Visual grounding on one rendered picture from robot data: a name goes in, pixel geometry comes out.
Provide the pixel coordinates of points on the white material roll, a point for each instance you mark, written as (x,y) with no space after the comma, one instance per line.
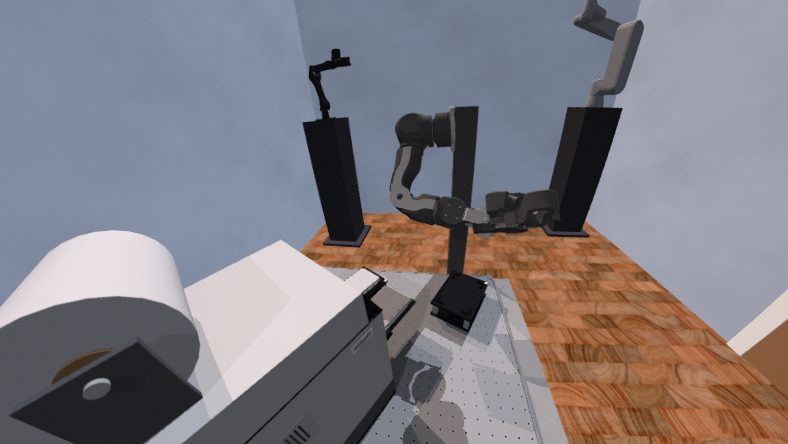
(95,291)

